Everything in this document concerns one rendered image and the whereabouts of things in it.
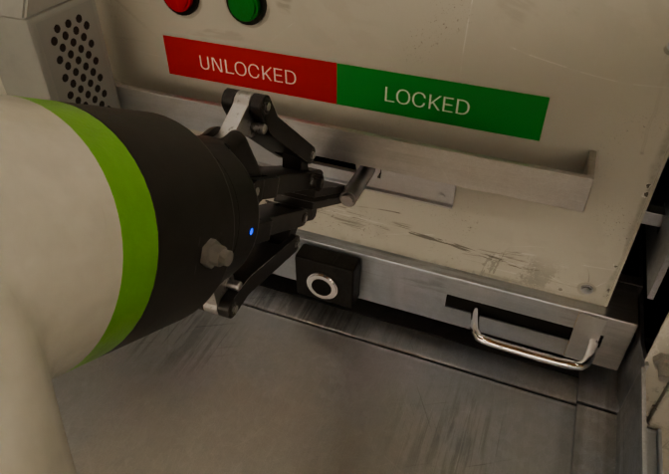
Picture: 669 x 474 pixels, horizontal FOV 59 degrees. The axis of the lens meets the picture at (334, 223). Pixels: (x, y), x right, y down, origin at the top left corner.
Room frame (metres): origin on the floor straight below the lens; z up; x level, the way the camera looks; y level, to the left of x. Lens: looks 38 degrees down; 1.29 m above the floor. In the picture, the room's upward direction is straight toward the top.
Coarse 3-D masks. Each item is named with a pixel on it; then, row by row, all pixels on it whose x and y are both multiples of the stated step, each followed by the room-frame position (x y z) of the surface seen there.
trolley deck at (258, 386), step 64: (192, 320) 0.41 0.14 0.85; (256, 320) 0.41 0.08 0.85; (64, 384) 0.33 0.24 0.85; (128, 384) 0.33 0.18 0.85; (192, 384) 0.33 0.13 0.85; (256, 384) 0.33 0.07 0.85; (320, 384) 0.33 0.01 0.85; (384, 384) 0.33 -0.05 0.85; (448, 384) 0.33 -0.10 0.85; (128, 448) 0.27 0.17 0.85; (192, 448) 0.27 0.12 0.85; (256, 448) 0.27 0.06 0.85; (320, 448) 0.27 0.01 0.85; (384, 448) 0.27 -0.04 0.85; (448, 448) 0.27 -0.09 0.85; (512, 448) 0.27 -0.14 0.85
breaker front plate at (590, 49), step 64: (128, 0) 0.51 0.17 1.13; (320, 0) 0.44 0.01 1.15; (384, 0) 0.43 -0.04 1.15; (448, 0) 0.41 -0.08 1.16; (512, 0) 0.39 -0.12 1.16; (576, 0) 0.38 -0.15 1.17; (640, 0) 0.37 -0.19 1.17; (128, 64) 0.51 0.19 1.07; (384, 64) 0.42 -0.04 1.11; (448, 64) 0.41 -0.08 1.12; (512, 64) 0.39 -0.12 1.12; (576, 64) 0.38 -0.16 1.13; (640, 64) 0.36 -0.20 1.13; (384, 128) 0.42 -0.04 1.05; (448, 128) 0.40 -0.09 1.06; (576, 128) 0.37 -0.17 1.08; (640, 128) 0.36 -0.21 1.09; (384, 192) 0.42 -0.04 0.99; (448, 192) 0.40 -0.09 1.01; (640, 192) 0.35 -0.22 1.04; (448, 256) 0.40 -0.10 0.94; (512, 256) 0.38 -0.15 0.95; (576, 256) 0.36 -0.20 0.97
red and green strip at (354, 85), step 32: (192, 64) 0.49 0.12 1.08; (224, 64) 0.48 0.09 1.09; (256, 64) 0.46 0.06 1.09; (288, 64) 0.45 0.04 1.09; (320, 64) 0.44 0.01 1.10; (320, 96) 0.44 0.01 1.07; (352, 96) 0.43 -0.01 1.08; (384, 96) 0.42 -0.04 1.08; (416, 96) 0.41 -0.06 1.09; (448, 96) 0.41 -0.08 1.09; (480, 96) 0.40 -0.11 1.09; (512, 96) 0.39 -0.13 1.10; (480, 128) 0.40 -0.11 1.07; (512, 128) 0.39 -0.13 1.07
